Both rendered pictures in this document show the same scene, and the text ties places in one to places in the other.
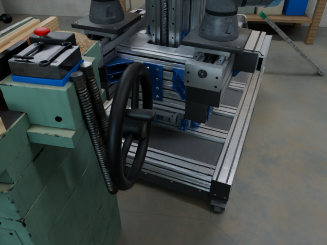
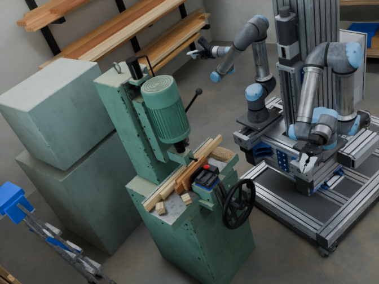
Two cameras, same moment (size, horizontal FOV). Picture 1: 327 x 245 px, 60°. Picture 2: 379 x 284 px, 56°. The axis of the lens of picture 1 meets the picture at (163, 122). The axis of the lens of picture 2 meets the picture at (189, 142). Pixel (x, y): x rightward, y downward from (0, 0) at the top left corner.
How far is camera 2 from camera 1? 1.39 m
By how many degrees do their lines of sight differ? 32
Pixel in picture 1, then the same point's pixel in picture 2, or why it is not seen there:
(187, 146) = (311, 203)
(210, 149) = (327, 210)
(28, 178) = (198, 216)
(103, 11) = (254, 116)
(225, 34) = not seen: hidden behind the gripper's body
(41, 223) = (201, 233)
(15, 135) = (194, 203)
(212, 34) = not seen: hidden behind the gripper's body
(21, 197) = (194, 222)
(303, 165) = not seen: outside the picture
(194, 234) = (301, 265)
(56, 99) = (207, 194)
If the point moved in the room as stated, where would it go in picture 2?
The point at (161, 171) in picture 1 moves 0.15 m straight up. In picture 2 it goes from (286, 218) to (285, 204)
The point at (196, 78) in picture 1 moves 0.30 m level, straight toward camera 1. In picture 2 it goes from (296, 172) to (273, 208)
